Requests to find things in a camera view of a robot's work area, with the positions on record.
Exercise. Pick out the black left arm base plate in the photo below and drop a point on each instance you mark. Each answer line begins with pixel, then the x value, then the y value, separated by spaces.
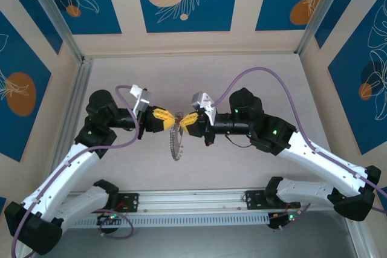
pixel 131 202

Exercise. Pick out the small electronics board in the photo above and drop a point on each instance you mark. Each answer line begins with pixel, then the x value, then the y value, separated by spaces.
pixel 104 218
pixel 278 221

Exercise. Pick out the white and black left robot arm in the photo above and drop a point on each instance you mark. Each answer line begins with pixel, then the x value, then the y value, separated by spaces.
pixel 66 170

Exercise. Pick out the aluminium side rail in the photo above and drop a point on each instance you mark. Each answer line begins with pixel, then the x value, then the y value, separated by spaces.
pixel 80 82

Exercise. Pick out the aluminium corner post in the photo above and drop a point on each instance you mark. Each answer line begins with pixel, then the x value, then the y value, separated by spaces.
pixel 51 13
pixel 320 7

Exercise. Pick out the long aluminium frame rail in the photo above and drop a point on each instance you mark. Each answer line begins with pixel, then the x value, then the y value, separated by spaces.
pixel 193 200

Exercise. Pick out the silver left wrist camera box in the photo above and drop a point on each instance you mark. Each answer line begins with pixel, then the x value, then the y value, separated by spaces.
pixel 146 98

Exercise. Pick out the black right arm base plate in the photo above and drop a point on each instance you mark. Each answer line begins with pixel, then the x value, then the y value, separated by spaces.
pixel 252 200

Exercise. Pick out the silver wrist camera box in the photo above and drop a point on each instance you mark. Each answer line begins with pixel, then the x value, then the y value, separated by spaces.
pixel 146 98
pixel 199 99

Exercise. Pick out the short aluminium frame rail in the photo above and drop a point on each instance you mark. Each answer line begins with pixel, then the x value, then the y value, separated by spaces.
pixel 359 240

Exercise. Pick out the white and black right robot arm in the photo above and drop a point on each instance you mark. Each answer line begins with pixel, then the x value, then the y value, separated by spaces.
pixel 326 161

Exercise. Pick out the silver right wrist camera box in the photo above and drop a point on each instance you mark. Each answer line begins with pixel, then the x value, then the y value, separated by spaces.
pixel 199 99

